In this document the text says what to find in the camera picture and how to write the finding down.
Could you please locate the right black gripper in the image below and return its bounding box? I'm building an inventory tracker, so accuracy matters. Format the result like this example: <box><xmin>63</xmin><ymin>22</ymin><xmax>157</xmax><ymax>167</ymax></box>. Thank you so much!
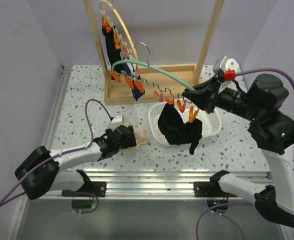
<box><xmin>184</xmin><ymin>71</ymin><xmax>264</xmax><ymax>122</ymax></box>

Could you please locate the beige underwear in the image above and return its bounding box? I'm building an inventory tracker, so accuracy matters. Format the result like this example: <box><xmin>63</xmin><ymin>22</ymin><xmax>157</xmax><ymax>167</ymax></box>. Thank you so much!
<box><xmin>124</xmin><ymin>126</ymin><xmax>149</xmax><ymax>153</ymax></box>

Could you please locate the green clip hanger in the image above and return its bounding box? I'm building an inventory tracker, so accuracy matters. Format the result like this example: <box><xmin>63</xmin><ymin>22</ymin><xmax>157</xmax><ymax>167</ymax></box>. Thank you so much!
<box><xmin>110</xmin><ymin>41</ymin><xmax>200</xmax><ymax>106</ymax></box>

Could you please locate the black underwear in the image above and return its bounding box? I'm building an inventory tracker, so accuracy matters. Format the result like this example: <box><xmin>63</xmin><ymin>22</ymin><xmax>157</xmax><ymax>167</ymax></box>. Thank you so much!
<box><xmin>157</xmin><ymin>103</ymin><xmax>203</xmax><ymax>155</ymax></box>

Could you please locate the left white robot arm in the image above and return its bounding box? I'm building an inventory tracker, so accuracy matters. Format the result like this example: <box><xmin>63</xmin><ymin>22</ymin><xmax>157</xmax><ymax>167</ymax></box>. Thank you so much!
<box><xmin>14</xmin><ymin>125</ymin><xmax>136</xmax><ymax>200</ymax></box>

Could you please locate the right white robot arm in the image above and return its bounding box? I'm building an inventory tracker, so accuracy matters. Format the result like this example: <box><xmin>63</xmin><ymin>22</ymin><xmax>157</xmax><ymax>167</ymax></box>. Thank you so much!
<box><xmin>183</xmin><ymin>73</ymin><xmax>294</xmax><ymax>228</ymax></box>

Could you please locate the navy blue underwear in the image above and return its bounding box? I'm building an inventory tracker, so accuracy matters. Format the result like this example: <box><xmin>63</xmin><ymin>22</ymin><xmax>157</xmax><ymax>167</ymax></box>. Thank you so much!
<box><xmin>124</xmin><ymin>63</ymin><xmax>145</xmax><ymax>102</ymax></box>

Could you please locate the black sock on yellow hanger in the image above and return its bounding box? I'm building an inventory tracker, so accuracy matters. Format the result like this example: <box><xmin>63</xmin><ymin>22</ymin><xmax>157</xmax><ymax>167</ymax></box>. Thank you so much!
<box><xmin>102</xmin><ymin>27</ymin><xmax>121</xmax><ymax>66</ymax></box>

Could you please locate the yellow clip hanger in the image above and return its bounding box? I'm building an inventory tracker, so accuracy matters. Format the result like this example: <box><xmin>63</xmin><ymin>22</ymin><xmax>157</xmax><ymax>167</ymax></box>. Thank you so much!
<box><xmin>99</xmin><ymin>0</ymin><xmax>139</xmax><ymax>60</ymax></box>

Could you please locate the white perforated plastic basket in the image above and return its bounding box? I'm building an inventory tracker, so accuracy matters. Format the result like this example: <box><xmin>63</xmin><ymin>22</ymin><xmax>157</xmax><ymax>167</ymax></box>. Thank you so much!
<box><xmin>148</xmin><ymin>102</ymin><xmax>222</xmax><ymax>147</ymax></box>

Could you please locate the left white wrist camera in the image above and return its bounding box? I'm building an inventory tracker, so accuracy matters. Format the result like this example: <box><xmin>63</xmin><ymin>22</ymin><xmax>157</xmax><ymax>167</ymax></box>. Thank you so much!
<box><xmin>108</xmin><ymin>114</ymin><xmax>125</xmax><ymax>130</ymax></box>

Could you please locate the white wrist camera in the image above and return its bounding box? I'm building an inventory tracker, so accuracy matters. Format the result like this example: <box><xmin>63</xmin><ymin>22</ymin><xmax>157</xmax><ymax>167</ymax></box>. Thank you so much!
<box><xmin>108</xmin><ymin>114</ymin><xmax>125</xmax><ymax>130</ymax></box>
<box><xmin>213</xmin><ymin>55</ymin><xmax>240</xmax><ymax>94</ymax></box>

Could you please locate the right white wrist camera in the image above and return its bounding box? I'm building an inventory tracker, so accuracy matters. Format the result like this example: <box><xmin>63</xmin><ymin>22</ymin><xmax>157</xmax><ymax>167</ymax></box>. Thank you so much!
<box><xmin>213</xmin><ymin>55</ymin><xmax>240</xmax><ymax>94</ymax></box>

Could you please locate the wooden drying rack frame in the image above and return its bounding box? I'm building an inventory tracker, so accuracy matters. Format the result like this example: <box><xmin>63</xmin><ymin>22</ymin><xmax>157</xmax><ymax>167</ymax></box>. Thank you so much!
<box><xmin>84</xmin><ymin>0</ymin><xmax>224</xmax><ymax>105</ymax></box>

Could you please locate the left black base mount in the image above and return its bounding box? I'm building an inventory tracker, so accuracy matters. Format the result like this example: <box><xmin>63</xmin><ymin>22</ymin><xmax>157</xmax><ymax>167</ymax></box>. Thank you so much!
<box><xmin>61</xmin><ymin>181</ymin><xmax>107</xmax><ymax>214</ymax></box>

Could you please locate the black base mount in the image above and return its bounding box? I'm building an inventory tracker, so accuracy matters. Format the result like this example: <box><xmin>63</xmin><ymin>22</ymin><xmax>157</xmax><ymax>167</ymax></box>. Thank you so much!
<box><xmin>61</xmin><ymin>181</ymin><xmax>107</xmax><ymax>214</ymax></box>
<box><xmin>193</xmin><ymin>181</ymin><xmax>237</xmax><ymax>208</ymax></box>

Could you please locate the aluminium rail frame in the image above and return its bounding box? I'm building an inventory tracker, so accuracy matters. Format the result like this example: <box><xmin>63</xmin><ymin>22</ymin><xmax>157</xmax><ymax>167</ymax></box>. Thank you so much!
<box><xmin>5</xmin><ymin>65</ymin><xmax>294</xmax><ymax>240</ymax></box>

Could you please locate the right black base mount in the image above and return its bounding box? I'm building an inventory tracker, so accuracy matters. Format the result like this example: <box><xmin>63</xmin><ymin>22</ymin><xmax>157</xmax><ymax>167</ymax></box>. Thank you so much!
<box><xmin>193</xmin><ymin>181</ymin><xmax>237</xmax><ymax>208</ymax></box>

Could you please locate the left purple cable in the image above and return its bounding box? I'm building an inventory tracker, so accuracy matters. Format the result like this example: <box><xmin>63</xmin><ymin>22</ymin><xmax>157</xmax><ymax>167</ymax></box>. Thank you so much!
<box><xmin>0</xmin><ymin>98</ymin><xmax>115</xmax><ymax>209</ymax></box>

